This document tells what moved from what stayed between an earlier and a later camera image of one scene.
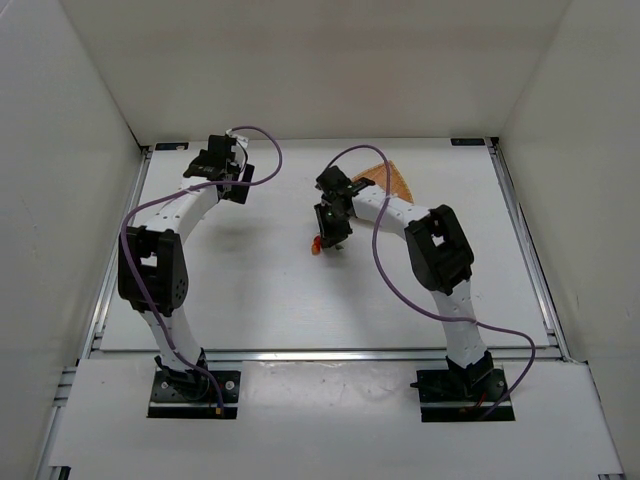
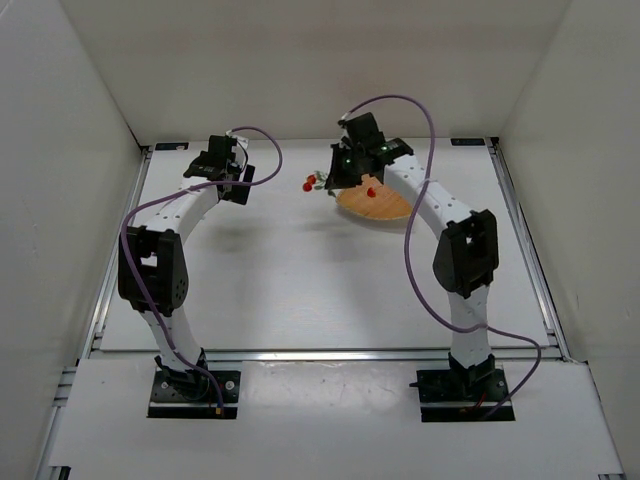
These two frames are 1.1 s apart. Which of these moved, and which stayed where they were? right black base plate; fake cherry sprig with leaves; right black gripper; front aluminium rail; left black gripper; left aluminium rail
Moved: fake cherry sprig with leaves; right black gripper
Stayed: left aluminium rail; left black gripper; front aluminium rail; right black base plate
